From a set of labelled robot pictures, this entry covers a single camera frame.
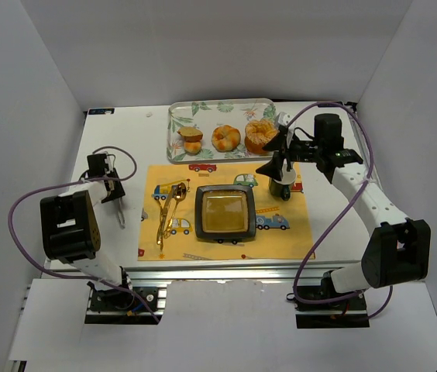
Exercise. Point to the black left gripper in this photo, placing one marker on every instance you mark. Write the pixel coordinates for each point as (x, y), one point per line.
(114, 190)

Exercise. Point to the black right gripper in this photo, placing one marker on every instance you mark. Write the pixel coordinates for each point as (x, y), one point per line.
(284, 151)

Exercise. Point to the silver metal tongs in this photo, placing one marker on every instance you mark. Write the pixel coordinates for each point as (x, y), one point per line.
(119, 213)

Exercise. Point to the sliced brown bread loaf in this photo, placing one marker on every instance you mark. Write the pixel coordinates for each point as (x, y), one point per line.
(190, 134)

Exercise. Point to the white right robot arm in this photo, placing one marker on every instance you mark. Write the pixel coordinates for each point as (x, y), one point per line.
(399, 247)

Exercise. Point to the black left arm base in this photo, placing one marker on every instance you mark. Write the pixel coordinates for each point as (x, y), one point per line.
(112, 307)

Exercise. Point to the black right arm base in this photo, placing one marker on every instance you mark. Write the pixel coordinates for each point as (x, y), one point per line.
(350, 313)

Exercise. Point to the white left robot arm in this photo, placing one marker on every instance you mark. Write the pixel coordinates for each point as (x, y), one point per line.
(69, 226)

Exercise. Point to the twisted orange bread bun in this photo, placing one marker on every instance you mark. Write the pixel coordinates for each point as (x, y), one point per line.
(226, 138)

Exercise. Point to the small round bread roll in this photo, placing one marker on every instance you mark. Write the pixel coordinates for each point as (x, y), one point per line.
(192, 148)

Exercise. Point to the dark green mug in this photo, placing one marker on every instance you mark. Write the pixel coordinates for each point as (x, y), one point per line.
(282, 189)

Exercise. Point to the gold knife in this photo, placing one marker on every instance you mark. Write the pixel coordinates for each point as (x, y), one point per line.
(166, 217)

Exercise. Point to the gold fork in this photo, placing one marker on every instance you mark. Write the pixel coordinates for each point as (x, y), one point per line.
(164, 221)

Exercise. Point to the yellow car pattern placemat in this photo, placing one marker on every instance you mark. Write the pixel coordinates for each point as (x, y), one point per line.
(282, 228)

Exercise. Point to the gold spoon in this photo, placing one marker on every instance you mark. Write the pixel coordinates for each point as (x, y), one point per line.
(177, 194)

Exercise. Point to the square black amber plate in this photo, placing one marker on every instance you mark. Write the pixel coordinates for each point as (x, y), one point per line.
(224, 213)

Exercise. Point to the floral white serving tray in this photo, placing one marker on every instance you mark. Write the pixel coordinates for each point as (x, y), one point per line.
(206, 116)

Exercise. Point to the sesame ring bread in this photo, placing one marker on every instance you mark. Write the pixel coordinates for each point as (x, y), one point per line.
(258, 133)

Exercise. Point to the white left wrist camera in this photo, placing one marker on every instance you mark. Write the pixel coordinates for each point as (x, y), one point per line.
(104, 150)

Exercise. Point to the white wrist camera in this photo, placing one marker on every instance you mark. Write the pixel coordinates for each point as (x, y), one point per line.
(104, 150)
(281, 121)

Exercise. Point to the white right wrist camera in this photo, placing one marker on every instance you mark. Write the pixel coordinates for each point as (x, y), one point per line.
(281, 121)

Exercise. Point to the aluminium table frame rail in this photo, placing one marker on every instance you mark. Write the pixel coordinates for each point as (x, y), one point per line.
(221, 270)

